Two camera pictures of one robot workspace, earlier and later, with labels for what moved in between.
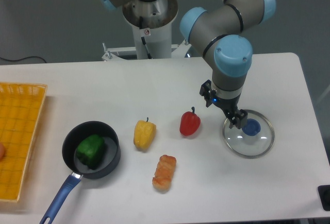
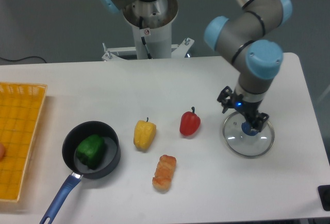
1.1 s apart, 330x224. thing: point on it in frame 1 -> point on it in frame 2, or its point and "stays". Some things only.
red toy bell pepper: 190,123 stays
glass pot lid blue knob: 253,127 stays
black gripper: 230,105 -> 256,120
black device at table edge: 324,191 stays
